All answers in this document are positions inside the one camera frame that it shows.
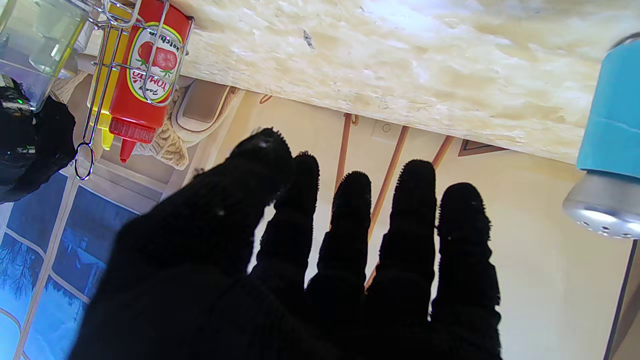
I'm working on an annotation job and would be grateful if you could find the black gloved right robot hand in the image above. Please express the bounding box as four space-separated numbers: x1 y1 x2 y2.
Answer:
0 75 77 203

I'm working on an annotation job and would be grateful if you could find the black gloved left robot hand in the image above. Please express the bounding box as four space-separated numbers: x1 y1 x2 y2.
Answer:
67 129 503 360

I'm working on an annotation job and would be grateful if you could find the yellow squeeze bottle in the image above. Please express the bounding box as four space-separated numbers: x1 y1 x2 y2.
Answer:
87 2 132 151

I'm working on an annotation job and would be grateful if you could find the square clear glass oil bottle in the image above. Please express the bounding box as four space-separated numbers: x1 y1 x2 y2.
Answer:
0 0 91 112

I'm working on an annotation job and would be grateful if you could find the red squeeze bottle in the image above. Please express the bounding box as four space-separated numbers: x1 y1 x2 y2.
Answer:
109 0 195 164

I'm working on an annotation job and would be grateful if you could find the blue shaker with metal lid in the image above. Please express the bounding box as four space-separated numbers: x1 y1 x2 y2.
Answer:
562 32 640 240

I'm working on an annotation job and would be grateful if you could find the chrome wire condiment rack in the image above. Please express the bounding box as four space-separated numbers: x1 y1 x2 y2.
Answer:
74 0 193 182

